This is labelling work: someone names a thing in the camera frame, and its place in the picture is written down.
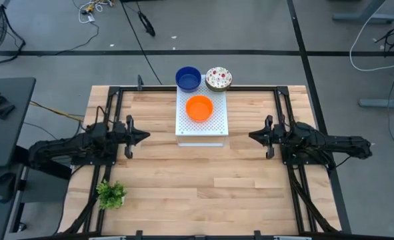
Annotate black aluminium rig frame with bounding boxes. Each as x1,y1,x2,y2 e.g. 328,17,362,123
58,85,353,240

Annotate black desk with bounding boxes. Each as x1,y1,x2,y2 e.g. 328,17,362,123
0,77,37,168

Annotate green bowl with floral inside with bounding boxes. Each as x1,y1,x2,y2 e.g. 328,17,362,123
205,66,233,91
205,79,233,93

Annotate yellow floor cable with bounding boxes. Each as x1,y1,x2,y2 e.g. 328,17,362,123
29,101,85,123

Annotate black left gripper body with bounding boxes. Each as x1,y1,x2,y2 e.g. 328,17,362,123
113,115,135,159

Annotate black floor cable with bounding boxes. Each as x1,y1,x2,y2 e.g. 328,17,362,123
121,0,163,86

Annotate grey desk foot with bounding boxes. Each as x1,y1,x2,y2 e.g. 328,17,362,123
332,0,394,25
359,96,394,109

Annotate small black bag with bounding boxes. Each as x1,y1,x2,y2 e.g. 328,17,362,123
0,94,16,120

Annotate orange plastic bowl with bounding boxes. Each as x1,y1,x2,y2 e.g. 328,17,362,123
185,95,214,123

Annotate white power strip with cables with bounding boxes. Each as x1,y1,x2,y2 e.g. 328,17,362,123
77,0,116,25

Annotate purple plastic bowl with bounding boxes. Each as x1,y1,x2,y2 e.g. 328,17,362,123
175,65,202,93

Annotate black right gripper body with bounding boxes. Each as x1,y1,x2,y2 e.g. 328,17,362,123
265,115,286,160

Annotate white floor cable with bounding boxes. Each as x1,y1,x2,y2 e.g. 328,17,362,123
349,0,394,73

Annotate white perforated shelf rack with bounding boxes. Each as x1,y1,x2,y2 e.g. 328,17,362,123
175,75,230,147

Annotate small green potted plant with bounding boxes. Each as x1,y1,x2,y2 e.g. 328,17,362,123
95,179,128,211

